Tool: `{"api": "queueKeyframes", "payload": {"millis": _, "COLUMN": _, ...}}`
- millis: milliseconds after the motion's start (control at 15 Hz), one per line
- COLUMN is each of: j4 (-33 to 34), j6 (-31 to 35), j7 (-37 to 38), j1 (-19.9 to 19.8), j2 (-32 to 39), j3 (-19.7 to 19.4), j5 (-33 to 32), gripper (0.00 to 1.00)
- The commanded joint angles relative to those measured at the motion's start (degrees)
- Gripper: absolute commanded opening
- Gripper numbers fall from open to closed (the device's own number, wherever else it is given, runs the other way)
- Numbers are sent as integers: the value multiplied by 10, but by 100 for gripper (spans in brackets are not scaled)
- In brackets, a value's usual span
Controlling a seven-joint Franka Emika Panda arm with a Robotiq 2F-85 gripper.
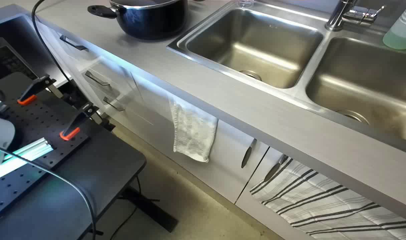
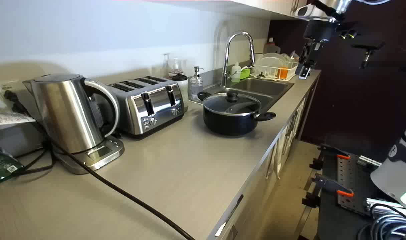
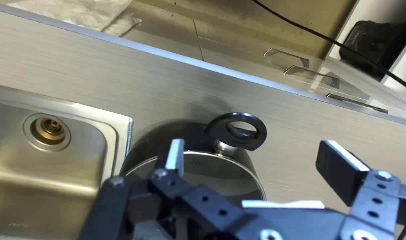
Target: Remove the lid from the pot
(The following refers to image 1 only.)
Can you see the dark built-in appliance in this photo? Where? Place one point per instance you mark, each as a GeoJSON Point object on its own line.
{"type": "Point", "coordinates": [21, 48]}

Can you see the black robot table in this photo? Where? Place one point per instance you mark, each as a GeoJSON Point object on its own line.
{"type": "Point", "coordinates": [97, 168]}

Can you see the chrome sink faucet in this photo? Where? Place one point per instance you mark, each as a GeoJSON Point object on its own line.
{"type": "Point", "coordinates": [344, 15]}

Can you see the black table foot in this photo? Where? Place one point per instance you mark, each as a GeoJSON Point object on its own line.
{"type": "Point", "coordinates": [152, 208]}

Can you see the glass pot lid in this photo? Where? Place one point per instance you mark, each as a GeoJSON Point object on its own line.
{"type": "Point", "coordinates": [144, 3]}

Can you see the aluminium extrusion rail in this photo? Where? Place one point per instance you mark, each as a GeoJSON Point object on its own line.
{"type": "Point", "coordinates": [30, 150]}

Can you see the white hanging dish towel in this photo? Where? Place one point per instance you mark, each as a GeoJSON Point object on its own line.
{"type": "Point", "coordinates": [194, 134]}

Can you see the green dish soap bottle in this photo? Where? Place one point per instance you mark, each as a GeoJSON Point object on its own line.
{"type": "Point", "coordinates": [404, 31]}

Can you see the black cooking pot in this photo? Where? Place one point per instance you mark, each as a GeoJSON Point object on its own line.
{"type": "Point", "coordinates": [150, 20]}

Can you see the white black-striped towel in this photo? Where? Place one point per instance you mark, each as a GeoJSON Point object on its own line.
{"type": "Point", "coordinates": [328, 204]}

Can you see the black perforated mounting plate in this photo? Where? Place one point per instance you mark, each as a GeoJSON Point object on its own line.
{"type": "Point", "coordinates": [30, 120]}

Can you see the stainless steel double sink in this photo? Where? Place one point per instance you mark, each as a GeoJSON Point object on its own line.
{"type": "Point", "coordinates": [257, 48]}

